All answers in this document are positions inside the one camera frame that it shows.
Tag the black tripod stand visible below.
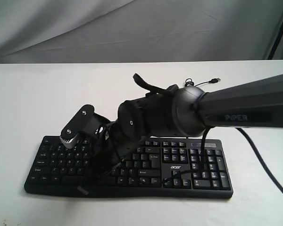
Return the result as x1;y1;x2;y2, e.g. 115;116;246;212
267;20;283;60

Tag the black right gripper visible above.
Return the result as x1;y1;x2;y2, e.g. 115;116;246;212
77;114;144;195

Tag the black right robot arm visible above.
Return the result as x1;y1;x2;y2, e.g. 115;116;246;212
77;74;283;198

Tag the black acer keyboard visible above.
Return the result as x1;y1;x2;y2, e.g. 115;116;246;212
24;136;233;199

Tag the grey backdrop cloth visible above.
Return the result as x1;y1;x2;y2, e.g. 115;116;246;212
0;0;283;64

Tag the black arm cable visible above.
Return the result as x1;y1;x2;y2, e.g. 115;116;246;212
234;128;283;212

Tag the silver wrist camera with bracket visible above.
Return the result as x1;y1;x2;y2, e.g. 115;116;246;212
60;105;110;149

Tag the black keyboard usb cable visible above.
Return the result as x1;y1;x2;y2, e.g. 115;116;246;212
184;77;221;88

